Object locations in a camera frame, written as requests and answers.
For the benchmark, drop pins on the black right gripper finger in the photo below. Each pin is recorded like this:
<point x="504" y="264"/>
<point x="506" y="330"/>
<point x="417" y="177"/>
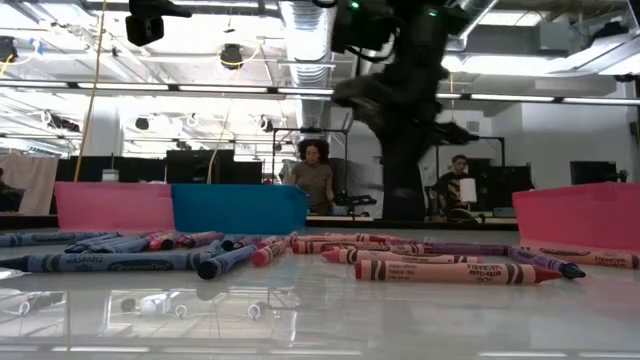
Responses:
<point x="390" y="146"/>
<point x="412" y="147"/>

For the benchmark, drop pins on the black cabinet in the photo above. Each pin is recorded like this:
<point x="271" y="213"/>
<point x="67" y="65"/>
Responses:
<point x="402" y="200"/>

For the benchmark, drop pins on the person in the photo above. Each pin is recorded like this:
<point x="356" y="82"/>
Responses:
<point x="450" y="190"/>
<point x="312" y="180"/>

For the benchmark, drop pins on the white paper roll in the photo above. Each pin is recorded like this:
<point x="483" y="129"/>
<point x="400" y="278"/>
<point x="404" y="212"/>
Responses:
<point x="467" y="190"/>

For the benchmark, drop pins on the black ceiling dome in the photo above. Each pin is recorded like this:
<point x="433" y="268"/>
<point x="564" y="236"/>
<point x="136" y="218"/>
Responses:
<point x="231" y="56"/>

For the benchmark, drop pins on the long ceiling light strip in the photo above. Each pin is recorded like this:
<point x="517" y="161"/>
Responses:
<point x="525" y="98"/>
<point x="220" y="89"/>

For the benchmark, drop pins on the black monitor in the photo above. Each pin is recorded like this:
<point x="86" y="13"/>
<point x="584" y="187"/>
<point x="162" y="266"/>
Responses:
<point x="592" y="172"/>
<point x="507" y="185"/>

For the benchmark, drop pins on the pink crayon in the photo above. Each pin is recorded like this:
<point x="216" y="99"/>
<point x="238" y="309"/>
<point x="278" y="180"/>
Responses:
<point x="400" y="257"/>

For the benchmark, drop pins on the white bucket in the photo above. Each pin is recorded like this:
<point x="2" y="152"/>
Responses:
<point x="110" y="175"/>

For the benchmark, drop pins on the blue plastic tray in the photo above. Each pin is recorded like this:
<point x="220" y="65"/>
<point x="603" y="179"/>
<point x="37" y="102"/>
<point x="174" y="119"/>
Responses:
<point x="240" y="210"/>

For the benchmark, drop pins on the small pink plastic tray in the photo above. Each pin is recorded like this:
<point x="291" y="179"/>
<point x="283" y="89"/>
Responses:
<point x="580" y="215"/>

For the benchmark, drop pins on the large pink plastic tray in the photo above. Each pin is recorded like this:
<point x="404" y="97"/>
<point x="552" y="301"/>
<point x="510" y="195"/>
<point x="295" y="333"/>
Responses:
<point x="115" y="207"/>

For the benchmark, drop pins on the beige curtain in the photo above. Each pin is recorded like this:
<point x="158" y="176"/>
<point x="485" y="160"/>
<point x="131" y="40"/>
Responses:
<point x="30" y="180"/>

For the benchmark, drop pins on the black partition wall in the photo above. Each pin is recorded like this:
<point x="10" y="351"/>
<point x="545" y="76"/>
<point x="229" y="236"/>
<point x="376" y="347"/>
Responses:
<point x="200" y="167"/>

